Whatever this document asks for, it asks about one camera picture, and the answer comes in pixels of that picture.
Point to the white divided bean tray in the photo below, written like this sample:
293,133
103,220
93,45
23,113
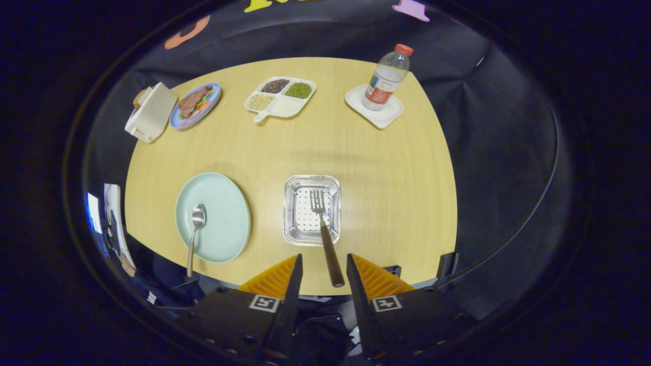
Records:
287,107

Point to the white square coaster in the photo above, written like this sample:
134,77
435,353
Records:
384,117

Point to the silver spoon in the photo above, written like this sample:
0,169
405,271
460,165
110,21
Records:
198,216

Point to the black backdrop cloth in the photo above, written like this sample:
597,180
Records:
508,178

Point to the clear bottle red cap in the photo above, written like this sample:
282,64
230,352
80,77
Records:
386,79

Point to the toasted bread slice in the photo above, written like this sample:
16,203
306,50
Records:
141,96

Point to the computer monitor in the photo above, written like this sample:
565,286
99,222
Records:
94,213

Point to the pale green plate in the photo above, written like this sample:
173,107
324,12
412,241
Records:
224,218

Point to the white side table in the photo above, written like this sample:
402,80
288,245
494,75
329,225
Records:
116,213

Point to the cream toaster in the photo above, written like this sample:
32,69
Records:
155,114

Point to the black table clamp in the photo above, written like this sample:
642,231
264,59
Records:
447,265
392,271

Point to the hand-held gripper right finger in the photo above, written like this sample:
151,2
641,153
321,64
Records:
362,305

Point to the brown meat piece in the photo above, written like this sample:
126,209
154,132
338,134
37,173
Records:
192,101

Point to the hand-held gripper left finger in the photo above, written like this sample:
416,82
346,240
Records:
290,305

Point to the blue plate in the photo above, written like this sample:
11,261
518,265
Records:
211,99

